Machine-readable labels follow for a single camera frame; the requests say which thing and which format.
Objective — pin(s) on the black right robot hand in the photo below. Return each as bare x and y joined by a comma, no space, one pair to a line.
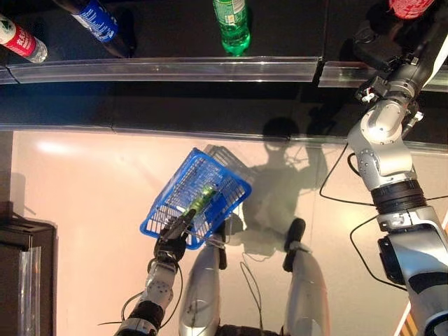
378,42

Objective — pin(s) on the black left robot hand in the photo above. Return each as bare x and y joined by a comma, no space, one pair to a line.
171,241

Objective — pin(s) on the Coca-Cola bottle red cap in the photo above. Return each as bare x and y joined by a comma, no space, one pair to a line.
409,7

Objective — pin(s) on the blue plastic shopping basket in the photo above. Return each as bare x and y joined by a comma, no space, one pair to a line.
196,182

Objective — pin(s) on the clear water bottle red label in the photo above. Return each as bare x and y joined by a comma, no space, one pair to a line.
21,40

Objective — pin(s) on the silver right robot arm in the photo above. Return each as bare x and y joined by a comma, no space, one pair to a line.
381,140

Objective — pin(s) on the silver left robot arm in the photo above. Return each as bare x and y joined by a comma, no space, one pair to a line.
159,287

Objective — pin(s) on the green bottle in basket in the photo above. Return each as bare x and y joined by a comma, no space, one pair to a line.
203,199

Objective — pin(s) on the silver left robot leg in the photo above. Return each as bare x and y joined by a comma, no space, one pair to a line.
203,290

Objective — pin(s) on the silver robot leg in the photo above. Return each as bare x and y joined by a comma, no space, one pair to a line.
304,290
203,290

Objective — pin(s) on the black robot waist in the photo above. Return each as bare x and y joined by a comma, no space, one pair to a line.
245,332

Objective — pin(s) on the black low shelf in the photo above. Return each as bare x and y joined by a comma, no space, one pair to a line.
175,108

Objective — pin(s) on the silver right robot leg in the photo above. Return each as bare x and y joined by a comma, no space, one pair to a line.
304,290

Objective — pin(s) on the green Sprite bottle yellow cap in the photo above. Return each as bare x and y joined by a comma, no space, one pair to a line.
231,31

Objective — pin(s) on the black low display cabinet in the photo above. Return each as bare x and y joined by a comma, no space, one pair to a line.
14,280

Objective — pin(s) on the black drinks shelf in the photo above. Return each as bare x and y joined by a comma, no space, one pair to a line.
175,31

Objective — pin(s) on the Pepsi bottle blue cap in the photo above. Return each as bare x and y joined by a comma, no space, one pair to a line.
94,19

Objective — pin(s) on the clear plastic price rail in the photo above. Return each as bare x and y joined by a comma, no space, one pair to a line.
168,70
7,75
339,75
29,290

